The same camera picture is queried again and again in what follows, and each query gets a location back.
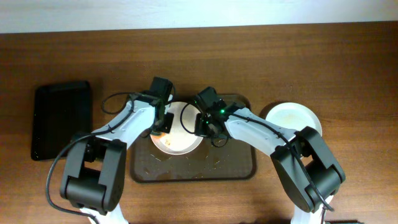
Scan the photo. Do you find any green and orange sponge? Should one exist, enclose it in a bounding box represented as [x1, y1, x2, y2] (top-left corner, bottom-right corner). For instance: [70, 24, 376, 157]
[150, 133, 169, 146]

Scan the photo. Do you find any white plate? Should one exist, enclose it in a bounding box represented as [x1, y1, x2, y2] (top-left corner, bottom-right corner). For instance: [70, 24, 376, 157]
[155, 101, 203, 156]
[266, 102, 323, 139]

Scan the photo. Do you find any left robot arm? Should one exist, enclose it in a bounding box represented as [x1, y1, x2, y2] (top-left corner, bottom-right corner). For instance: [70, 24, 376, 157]
[60, 77, 175, 223]

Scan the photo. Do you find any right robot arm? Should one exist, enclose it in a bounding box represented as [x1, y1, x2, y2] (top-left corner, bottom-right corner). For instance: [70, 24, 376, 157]
[193, 86, 346, 223]

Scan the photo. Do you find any large brown serving tray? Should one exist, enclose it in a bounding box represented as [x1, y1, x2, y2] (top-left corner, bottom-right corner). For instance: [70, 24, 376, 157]
[129, 93, 257, 184]

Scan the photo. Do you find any small black tray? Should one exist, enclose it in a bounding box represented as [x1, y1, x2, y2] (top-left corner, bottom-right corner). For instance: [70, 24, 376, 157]
[30, 81, 93, 161]

